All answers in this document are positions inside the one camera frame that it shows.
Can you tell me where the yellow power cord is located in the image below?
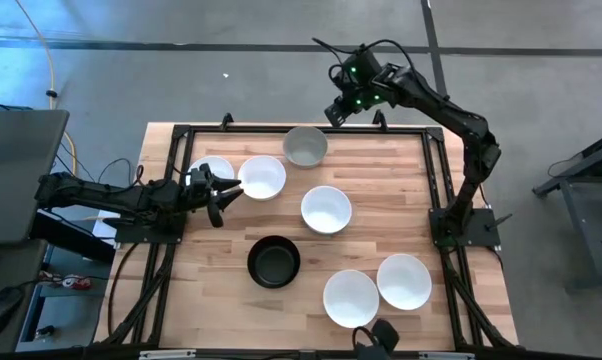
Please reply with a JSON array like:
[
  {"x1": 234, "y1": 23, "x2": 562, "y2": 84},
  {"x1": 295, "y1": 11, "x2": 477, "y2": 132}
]
[{"x1": 13, "y1": 0, "x2": 78, "y2": 174}]

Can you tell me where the black shelf beam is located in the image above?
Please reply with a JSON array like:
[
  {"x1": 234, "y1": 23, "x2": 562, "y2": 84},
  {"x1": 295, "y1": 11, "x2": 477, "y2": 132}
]
[{"x1": 29, "y1": 212, "x2": 117, "y2": 265}]

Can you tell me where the dark metal cart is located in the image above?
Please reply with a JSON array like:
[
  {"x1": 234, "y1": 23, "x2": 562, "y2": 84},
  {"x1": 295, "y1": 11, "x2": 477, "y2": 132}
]
[{"x1": 532, "y1": 127, "x2": 602, "y2": 294}]

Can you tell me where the white bowl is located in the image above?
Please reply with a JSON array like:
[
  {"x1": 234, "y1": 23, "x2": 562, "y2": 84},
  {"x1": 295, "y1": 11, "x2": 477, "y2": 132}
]
[
  {"x1": 187, "y1": 155, "x2": 236, "y2": 189},
  {"x1": 300, "y1": 185, "x2": 354, "y2": 235},
  {"x1": 376, "y1": 253, "x2": 433, "y2": 312},
  {"x1": 322, "y1": 269, "x2": 381, "y2": 330},
  {"x1": 236, "y1": 155, "x2": 288, "y2": 202}
]

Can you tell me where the black bowl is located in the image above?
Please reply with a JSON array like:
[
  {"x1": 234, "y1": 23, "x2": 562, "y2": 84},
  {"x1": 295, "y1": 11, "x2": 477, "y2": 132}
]
[{"x1": 246, "y1": 235, "x2": 302, "y2": 290}]

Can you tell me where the grey bowl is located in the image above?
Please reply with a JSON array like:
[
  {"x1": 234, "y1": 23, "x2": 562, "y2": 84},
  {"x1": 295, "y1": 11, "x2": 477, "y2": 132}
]
[{"x1": 282, "y1": 125, "x2": 329, "y2": 169}]

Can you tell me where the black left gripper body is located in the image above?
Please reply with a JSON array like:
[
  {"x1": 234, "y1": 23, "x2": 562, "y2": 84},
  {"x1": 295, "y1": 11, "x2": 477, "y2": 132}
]
[{"x1": 179, "y1": 188, "x2": 218, "y2": 216}]

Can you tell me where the black base antenna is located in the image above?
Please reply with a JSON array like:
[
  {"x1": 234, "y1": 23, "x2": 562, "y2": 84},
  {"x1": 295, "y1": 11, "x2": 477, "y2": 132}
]
[{"x1": 483, "y1": 213, "x2": 513, "y2": 232}]

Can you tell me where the dark side desk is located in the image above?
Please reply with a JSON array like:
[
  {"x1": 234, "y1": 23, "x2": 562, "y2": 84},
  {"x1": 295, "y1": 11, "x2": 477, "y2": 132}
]
[{"x1": 0, "y1": 238, "x2": 50, "y2": 354}]

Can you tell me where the black aluminium table frame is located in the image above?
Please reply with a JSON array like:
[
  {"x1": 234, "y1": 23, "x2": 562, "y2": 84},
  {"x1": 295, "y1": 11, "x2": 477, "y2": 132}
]
[{"x1": 93, "y1": 123, "x2": 520, "y2": 360}]

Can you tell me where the grey desk panel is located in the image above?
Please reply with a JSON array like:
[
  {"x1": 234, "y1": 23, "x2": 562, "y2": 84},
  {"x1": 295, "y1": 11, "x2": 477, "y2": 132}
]
[{"x1": 0, "y1": 108, "x2": 71, "y2": 246}]

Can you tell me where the black computer mouse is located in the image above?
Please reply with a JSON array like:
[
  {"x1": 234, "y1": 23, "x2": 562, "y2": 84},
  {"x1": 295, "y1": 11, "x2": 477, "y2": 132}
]
[{"x1": 0, "y1": 285, "x2": 26, "y2": 339}]

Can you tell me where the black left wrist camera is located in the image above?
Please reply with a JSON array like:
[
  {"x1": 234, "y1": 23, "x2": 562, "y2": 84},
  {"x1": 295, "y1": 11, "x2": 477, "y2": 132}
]
[{"x1": 188, "y1": 168, "x2": 215, "y2": 191}]

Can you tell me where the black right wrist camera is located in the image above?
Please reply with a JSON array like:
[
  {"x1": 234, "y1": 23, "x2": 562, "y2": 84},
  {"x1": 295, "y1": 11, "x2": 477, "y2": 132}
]
[{"x1": 349, "y1": 47, "x2": 382, "y2": 76}]

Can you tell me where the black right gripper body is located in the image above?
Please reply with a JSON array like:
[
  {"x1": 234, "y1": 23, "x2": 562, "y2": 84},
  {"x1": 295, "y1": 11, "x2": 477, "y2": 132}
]
[{"x1": 339, "y1": 73, "x2": 390, "y2": 111}]

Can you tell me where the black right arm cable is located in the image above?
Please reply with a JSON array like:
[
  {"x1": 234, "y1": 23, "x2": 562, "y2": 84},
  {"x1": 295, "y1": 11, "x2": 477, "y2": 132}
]
[{"x1": 311, "y1": 37, "x2": 422, "y2": 81}]

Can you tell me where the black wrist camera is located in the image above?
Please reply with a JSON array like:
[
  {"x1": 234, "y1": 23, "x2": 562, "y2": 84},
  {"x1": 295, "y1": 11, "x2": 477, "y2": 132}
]
[
  {"x1": 349, "y1": 47, "x2": 382, "y2": 76},
  {"x1": 188, "y1": 168, "x2": 215, "y2": 191}
]

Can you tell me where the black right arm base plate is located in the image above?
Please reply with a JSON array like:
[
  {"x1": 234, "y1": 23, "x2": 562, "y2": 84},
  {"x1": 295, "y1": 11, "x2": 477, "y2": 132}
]
[{"x1": 428, "y1": 207, "x2": 502, "y2": 247}]

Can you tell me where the white paper sheet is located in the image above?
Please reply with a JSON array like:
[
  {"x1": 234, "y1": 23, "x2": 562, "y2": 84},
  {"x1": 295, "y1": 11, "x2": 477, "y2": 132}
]
[{"x1": 91, "y1": 209, "x2": 123, "y2": 247}]

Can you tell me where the red and white object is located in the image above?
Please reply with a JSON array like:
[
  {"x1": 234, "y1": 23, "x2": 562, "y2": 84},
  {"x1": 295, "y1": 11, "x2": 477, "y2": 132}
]
[{"x1": 39, "y1": 272, "x2": 93, "y2": 292}]

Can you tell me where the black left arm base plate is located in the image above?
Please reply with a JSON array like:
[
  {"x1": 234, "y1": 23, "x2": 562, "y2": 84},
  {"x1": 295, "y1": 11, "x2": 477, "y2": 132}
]
[{"x1": 114, "y1": 212, "x2": 187, "y2": 245}]

